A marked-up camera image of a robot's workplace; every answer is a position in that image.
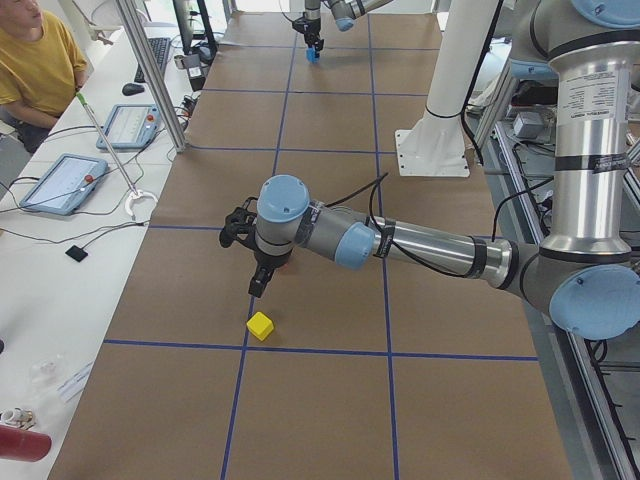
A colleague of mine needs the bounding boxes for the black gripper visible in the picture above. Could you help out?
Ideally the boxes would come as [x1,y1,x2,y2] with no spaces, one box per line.
[292,16,324,53]
[248,250,292,298]

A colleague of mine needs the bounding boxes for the blue foam cube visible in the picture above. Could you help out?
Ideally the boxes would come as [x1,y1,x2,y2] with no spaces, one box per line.
[306,47,320,64]

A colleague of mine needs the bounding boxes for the yellow foam cube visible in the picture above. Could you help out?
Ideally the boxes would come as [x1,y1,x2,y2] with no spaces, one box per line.
[246,312,275,341]

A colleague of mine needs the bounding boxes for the metal reacher grabber stick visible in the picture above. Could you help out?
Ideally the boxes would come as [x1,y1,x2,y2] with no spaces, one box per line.
[75,92,158,222]

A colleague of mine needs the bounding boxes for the black keyboard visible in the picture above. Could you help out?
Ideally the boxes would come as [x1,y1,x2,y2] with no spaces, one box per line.
[134,37,171,83]

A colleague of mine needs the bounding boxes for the small black square pad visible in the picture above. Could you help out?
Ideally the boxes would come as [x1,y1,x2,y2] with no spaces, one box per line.
[65,245,88,262]

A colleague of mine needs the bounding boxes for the black computer mouse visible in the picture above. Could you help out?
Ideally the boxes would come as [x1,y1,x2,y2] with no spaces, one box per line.
[121,83,145,96]

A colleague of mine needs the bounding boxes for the far blue teach pendant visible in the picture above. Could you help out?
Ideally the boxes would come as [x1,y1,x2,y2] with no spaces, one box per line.
[102,104,161,151]

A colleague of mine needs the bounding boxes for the blue teach pendant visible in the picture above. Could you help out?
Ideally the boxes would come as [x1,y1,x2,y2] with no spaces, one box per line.
[19,154,108,216]
[102,104,161,151]

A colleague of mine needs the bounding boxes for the near blue teach pendant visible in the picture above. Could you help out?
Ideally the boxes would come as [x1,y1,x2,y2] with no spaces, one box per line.
[19,154,108,216]

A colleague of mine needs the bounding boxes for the grey power box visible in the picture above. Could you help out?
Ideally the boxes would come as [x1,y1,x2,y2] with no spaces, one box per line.
[513,111,545,139]

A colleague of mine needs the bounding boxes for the clear plastic bag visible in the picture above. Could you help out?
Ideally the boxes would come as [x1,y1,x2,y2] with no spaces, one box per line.
[27,353,68,419]

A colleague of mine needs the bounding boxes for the white tape roll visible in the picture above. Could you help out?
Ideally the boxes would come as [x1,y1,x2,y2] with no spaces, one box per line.
[1,407,36,430]

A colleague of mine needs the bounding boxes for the person in yellow shirt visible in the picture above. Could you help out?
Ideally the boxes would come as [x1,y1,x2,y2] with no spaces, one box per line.
[1,1,87,154]

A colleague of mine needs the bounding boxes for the red cylinder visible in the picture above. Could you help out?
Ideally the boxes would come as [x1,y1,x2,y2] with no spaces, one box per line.
[0,425,52,462]

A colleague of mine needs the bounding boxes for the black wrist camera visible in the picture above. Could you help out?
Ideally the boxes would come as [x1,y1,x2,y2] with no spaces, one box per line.
[219,196,258,251]

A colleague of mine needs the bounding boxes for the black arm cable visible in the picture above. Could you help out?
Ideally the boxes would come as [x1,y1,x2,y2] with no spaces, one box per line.
[324,172,556,279]

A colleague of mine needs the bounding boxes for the aluminium frame post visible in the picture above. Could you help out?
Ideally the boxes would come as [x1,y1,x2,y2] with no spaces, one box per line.
[115,0,186,153]

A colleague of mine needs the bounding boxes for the aluminium side frame rail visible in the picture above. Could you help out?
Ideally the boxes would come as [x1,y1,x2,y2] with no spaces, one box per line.
[487,120,639,479]

